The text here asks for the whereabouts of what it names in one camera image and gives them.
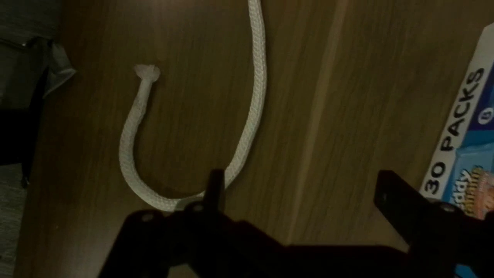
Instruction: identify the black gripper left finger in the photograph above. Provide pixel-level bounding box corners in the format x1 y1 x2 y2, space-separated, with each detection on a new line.
203 169 229 214

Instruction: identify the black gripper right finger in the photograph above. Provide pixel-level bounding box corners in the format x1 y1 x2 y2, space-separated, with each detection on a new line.
374 170 433 251

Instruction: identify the thick white rope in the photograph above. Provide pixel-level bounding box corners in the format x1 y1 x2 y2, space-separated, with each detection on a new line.
118 0 269 214

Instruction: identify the blue cardboard snack box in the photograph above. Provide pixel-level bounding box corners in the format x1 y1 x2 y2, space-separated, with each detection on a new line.
419 22 494 278

